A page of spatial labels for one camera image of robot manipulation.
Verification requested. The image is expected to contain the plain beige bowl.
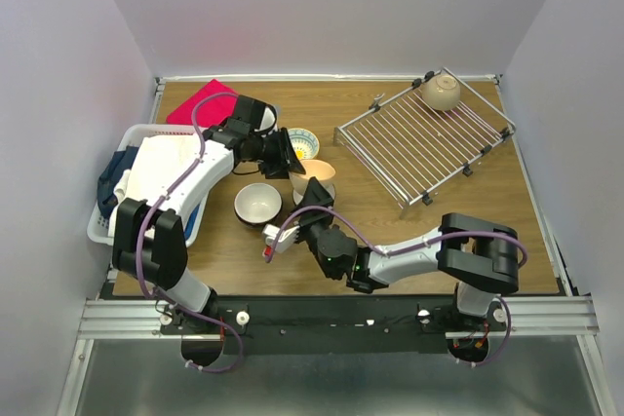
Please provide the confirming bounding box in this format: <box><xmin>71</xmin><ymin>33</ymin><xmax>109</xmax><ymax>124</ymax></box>
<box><xmin>421</xmin><ymin>74</ymin><xmax>461</xmax><ymax>111</ymax></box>

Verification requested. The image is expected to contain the white cloth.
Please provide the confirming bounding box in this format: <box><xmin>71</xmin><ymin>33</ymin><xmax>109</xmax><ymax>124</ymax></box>
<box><xmin>107</xmin><ymin>134</ymin><xmax>199</xmax><ymax>238</ymax></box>

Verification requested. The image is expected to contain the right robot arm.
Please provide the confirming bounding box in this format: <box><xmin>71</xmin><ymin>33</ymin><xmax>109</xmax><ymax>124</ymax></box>
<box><xmin>295</xmin><ymin>179</ymin><xmax>527</xmax><ymax>330</ymax></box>

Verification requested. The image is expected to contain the navy blue garment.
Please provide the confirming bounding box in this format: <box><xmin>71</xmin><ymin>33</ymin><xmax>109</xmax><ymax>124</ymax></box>
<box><xmin>97</xmin><ymin>145</ymin><xmax>138</xmax><ymax>219</ymax></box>

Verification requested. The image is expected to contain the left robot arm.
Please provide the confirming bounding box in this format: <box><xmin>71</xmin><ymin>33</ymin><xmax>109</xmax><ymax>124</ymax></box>
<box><xmin>112</xmin><ymin>95</ymin><xmax>305</xmax><ymax>333</ymax></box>

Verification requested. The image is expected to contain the wire dish rack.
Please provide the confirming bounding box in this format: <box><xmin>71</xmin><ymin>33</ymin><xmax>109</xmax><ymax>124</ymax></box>
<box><xmin>333</xmin><ymin>67</ymin><xmax>517</xmax><ymax>219</ymax></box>

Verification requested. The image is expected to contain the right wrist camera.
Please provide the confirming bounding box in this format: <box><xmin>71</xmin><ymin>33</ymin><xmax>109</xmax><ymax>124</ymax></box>
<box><xmin>262</xmin><ymin>224</ymin><xmax>299</xmax><ymax>263</ymax></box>

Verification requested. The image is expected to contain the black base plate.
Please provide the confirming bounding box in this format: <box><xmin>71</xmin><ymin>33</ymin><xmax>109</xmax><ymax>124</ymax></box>
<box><xmin>161</xmin><ymin>294</ymin><xmax>506</xmax><ymax>356</ymax></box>

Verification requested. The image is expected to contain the cream striped bowl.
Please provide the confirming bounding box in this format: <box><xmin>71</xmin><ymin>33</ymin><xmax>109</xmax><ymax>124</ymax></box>
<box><xmin>288</xmin><ymin>128</ymin><xmax>320</xmax><ymax>154</ymax></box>

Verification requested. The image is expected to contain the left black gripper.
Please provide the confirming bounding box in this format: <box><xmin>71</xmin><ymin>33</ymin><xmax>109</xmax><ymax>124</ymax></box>
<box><xmin>250</xmin><ymin>127</ymin><xmax>307</xmax><ymax>180</ymax></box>

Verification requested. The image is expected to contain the beige bowl with drawing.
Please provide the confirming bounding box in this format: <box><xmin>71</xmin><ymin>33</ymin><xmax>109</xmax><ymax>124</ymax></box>
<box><xmin>289</xmin><ymin>159</ymin><xmax>336</xmax><ymax>195</ymax></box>

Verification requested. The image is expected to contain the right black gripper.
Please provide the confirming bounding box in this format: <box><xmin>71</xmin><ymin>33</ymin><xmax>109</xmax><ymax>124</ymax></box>
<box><xmin>285</xmin><ymin>174</ymin><xmax>335</xmax><ymax>257</ymax></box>

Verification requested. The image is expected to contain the red bowl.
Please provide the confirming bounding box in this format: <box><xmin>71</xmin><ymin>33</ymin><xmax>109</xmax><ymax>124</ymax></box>
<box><xmin>234</xmin><ymin>183</ymin><xmax>283</xmax><ymax>220</ymax></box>

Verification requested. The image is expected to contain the teal white bowl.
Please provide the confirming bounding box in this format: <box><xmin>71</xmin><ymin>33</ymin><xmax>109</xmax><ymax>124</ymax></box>
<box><xmin>292</xmin><ymin>185</ymin><xmax>335</xmax><ymax>208</ymax></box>

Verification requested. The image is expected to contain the red folded cloth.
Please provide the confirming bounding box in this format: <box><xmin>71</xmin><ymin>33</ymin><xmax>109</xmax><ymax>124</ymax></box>
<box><xmin>165</xmin><ymin>79</ymin><xmax>238</xmax><ymax>128</ymax></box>

